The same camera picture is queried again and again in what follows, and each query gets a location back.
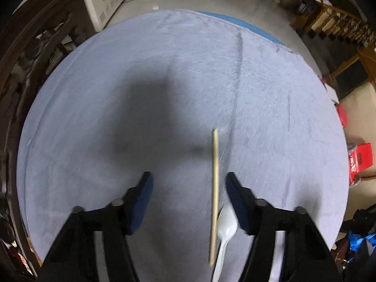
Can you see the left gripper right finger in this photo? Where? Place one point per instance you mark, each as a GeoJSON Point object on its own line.
{"type": "Point", "coordinates": [252, 213]}

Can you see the dark carved wooden table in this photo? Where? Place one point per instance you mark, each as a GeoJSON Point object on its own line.
{"type": "Point", "coordinates": [31, 48]}

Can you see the beige sofa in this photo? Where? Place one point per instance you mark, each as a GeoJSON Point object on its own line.
{"type": "Point", "coordinates": [359, 106]}

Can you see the white plastic spoon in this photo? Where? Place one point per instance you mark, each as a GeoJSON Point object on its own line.
{"type": "Point", "coordinates": [226, 228]}

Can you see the light blue table cloth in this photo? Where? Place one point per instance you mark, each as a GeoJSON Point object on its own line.
{"type": "Point", "coordinates": [145, 95]}

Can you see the red and yellow stool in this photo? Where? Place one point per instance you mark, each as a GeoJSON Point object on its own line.
{"type": "Point", "coordinates": [342, 115]}

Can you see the red plastic child chair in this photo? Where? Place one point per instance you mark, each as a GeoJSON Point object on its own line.
{"type": "Point", "coordinates": [360, 159]}

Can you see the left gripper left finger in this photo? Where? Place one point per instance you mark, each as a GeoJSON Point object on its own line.
{"type": "Point", "coordinates": [126, 214]}

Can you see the wooden chopstick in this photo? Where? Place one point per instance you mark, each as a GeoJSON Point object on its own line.
{"type": "Point", "coordinates": [214, 193]}

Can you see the wooden stair railing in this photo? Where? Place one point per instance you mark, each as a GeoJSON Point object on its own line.
{"type": "Point", "coordinates": [314, 18]}

